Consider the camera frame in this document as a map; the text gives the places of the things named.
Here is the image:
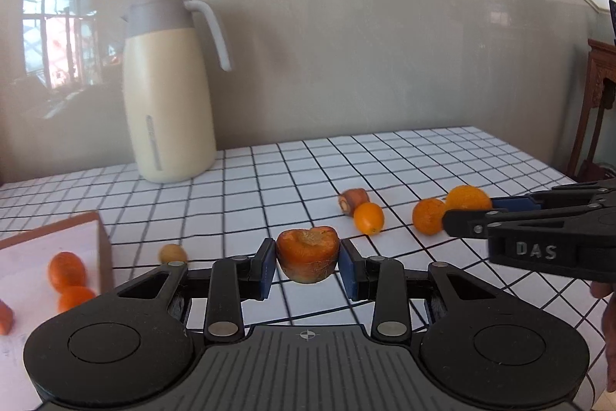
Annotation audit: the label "orange tangerine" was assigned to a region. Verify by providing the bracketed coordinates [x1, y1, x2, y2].
[412, 198, 447, 235]
[58, 286, 97, 313]
[445, 185, 492, 212]
[47, 251, 88, 289]

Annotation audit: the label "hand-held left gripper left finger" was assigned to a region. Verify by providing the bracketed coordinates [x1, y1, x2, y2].
[103, 239, 277, 342]

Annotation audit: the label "oval orange kumquat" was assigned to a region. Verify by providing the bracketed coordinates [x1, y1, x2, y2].
[353, 202, 385, 235]

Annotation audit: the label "white black checked tablecloth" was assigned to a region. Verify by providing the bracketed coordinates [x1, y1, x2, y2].
[0, 125, 609, 411]

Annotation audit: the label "small brown kiwi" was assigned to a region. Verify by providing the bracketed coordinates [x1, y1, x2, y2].
[160, 244, 188, 265]

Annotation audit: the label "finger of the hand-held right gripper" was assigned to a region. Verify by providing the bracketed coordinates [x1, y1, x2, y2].
[443, 204, 616, 243]
[491, 179, 616, 212]

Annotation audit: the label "brown-tipped carrot chunk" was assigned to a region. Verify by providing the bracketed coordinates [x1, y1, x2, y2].
[338, 188, 370, 216]

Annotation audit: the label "pale-ended carrot piece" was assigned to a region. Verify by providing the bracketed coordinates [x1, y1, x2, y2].
[0, 299, 14, 336]

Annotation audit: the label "cream thermos jug grey lid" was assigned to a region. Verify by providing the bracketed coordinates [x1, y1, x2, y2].
[120, 0, 232, 184]

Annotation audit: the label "brown cardboard box white inside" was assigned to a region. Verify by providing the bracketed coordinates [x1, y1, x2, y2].
[0, 210, 115, 393]

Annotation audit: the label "carved wooden furniture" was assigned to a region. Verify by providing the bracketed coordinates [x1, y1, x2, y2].
[568, 38, 616, 181]

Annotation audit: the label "wide orange-brown carrot chunk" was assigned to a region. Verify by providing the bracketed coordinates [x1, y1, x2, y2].
[276, 226, 340, 284]

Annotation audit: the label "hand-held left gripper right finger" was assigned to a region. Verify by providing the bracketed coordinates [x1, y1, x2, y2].
[339, 240, 508, 341]

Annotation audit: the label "person's right hand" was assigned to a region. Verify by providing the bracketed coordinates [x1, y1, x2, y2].
[590, 282, 616, 393]

